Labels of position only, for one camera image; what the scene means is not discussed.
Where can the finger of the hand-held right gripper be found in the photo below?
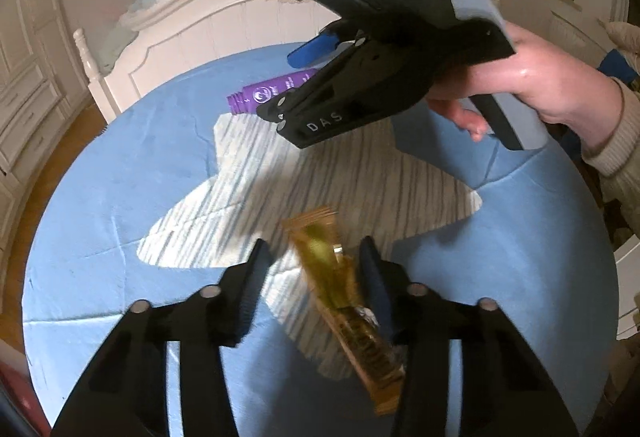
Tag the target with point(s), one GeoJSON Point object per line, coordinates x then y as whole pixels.
{"type": "Point", "coordinates": [315, 49]}
{"type": "Point", "coordinates": [300, 92]}

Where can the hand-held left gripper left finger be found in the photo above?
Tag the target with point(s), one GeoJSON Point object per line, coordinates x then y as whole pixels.
{"type": "Point", "coordinates": [250, 292]}

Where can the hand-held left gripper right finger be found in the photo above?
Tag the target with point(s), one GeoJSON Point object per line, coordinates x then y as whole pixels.
{"type": "Point", "coordinates": [372, 287]}

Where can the purple tube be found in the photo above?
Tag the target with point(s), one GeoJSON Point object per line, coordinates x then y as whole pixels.
{"type": "Point", "coordinates": [270, 92]}

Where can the gold snack wrapper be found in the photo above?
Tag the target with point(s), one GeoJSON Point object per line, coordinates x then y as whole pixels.
{"type": "Point", "coordinates": [325, 262]}

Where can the person's right forearm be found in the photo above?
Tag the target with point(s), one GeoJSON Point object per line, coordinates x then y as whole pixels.
{"type": "Point", "coordinates": [620, 157]}

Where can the person's right hand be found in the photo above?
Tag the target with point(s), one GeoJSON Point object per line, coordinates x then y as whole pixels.
{"type": "Point", "coordinates": [550, 77]}

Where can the white bed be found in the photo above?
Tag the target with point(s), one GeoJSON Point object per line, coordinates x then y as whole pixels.
{"type": "Point", "coordinates": [175, 47]}

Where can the blue table cloth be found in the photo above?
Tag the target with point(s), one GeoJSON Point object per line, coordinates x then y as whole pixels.
{"type": "Point", "coordinates": [125, 167]}

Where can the light blue cloth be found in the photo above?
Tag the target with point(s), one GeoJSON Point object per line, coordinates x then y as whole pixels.
{"type": "Point", "coordinates": [142, 2]}

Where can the white wardrobe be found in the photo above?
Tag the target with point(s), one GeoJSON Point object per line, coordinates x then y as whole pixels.
{"type": "Point", "coordinates": [30, 92]}

